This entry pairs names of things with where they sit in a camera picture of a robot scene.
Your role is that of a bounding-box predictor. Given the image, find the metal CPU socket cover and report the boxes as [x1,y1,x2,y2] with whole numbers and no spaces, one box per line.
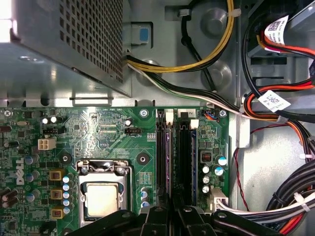
[75,159,133,228]

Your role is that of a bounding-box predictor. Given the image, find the black and white wire bundle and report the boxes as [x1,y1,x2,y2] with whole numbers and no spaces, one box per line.
[126,60,247,118]

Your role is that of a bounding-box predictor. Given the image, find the black PC case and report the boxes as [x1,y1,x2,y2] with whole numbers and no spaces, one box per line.
[0,0,315,236]

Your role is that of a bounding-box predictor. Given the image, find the thin black wire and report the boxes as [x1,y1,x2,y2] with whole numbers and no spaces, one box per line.
[180,14,218,92]

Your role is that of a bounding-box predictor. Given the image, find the labelled red black wire bundle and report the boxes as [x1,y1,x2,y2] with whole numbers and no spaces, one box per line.
[255,14,315,59]

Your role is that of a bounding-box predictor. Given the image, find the grey power supply unit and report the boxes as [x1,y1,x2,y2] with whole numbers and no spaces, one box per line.
[0,0,133,98]

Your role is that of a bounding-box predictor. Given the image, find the black RAM slot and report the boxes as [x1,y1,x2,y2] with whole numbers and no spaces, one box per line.
[179,110,192,205]
[157,109,166,207]

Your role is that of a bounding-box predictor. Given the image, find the yellow power wire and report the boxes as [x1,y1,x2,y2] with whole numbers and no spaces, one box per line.
[126,0,236,73]

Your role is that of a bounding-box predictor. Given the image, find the thick black cable bundle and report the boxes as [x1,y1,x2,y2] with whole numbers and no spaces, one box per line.
[216,159,315,236]

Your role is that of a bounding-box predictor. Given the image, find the grey metal drive cage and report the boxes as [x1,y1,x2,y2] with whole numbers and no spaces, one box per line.
[246,0,315,59]

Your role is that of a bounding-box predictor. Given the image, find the green motherboard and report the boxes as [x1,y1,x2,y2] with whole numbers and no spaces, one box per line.
[0,106,231,236]

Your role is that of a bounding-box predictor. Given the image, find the orange red wire bundle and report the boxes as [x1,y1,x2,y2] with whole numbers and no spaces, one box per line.
[246,83,315,158]

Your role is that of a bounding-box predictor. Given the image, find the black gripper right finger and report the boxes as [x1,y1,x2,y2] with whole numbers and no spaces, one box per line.
[172,194,286,236]

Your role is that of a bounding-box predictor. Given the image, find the metal locking lever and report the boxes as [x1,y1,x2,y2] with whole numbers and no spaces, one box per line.
[82,162,126,174]

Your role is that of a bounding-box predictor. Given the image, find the silver CPU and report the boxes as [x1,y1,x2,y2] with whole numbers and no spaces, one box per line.
[86,183,119,217]

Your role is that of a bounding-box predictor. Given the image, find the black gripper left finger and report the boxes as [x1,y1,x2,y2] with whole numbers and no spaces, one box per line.
[65,188,170,236]

